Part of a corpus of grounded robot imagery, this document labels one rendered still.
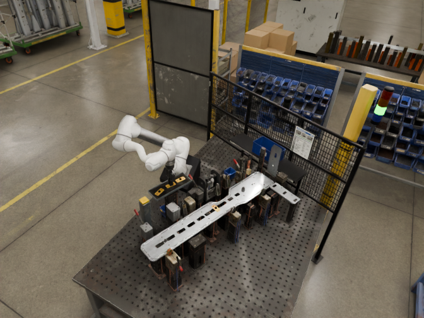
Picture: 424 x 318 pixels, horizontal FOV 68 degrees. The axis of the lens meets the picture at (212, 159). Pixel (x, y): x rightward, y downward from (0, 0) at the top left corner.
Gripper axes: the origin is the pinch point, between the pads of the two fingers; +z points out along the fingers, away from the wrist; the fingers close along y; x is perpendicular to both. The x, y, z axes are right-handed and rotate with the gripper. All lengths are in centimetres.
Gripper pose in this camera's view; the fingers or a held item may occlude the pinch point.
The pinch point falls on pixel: (170, 181)
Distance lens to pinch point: 268.5
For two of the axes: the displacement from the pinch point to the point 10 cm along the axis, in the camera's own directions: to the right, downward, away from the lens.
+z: -0.5, 7.8, 6.2
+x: 7.9, -3.5, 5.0
